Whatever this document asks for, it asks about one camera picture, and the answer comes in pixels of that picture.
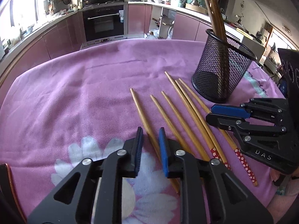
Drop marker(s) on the black camera box right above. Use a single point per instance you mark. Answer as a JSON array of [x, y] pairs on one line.
[[289, 62]]

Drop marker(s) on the pink floral tablecloth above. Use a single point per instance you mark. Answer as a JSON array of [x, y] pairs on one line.
[[80, 106]]

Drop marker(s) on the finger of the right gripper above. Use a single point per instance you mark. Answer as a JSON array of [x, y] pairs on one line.
[[265, 109], [249, 135]]

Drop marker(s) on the black built-in oven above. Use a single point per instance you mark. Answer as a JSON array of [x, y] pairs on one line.
[[104, 22]]

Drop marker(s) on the bamboo chopstick six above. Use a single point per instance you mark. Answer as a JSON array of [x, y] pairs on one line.
[[196, 111]]

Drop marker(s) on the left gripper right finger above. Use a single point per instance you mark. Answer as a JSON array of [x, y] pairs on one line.
[[209, 192]]

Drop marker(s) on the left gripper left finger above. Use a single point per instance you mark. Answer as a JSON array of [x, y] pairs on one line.
[[92, 191]]

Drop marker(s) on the green oil bottle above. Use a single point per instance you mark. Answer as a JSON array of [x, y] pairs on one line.
[[151, 36]]

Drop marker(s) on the bamboo chopstick four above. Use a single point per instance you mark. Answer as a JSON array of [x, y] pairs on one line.
[[187, 129]]

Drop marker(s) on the black mesh utensil holder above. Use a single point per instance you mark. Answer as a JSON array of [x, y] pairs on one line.
[[221, 67]]

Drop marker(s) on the right hand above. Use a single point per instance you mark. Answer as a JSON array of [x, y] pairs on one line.
[[279, 179]]

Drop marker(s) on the bamboo chopstick nine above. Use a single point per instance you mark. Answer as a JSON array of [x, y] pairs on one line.
[[215, 27]]

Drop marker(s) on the bamboo chopstick seven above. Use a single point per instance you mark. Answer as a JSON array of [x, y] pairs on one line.
[[183, 87]]

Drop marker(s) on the bamboo chopstick two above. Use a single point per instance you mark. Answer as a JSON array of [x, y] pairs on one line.
[[146, 114]]

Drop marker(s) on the bamboo chopstick eight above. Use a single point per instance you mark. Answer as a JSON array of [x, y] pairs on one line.
[[216, 19]]

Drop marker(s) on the wooden round tray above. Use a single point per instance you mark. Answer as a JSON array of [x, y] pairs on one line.
[[195, 8]]

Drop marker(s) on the bamboo chopstick three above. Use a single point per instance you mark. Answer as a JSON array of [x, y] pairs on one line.
[[171, 125]]

